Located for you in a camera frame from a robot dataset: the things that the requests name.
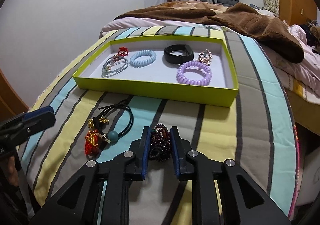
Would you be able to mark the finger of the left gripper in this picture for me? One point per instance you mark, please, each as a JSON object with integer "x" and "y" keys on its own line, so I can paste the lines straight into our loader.
{"x": 19, "y": 135}
{"x": 43, "y": 116}

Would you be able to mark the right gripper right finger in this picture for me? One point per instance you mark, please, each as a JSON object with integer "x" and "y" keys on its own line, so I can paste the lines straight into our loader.
{"x": 223, "y": 193}

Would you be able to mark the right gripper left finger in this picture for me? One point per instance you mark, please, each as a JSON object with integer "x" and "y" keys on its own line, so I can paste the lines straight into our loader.
{"x": 98, "y": 193}

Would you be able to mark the red knot ornament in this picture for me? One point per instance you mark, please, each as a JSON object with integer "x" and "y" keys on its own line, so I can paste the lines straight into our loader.
{"x": 123, "y": 51}

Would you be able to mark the rose gold hair clip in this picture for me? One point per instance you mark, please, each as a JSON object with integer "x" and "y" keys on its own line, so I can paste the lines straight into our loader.
{"x": 205, "y": 57}

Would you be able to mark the black wristband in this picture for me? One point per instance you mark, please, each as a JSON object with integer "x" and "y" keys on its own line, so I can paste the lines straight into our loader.
{"x": 178, "y": 54}

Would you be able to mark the person's hand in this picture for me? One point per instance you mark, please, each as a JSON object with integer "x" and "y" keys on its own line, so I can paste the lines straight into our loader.
{"x": 10, "y": 171}

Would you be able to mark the striped bed cover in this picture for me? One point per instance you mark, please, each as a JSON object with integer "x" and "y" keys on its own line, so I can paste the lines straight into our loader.
{"x": 256, "y": 131}

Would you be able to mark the green shallow cardboard tray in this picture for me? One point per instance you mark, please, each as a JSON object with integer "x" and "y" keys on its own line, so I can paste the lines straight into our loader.
{"x": 158, "y": 80}

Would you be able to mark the brown fleece blanket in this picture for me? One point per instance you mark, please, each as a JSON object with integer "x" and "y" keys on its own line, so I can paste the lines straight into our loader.
{"x": 243, "y": 19}

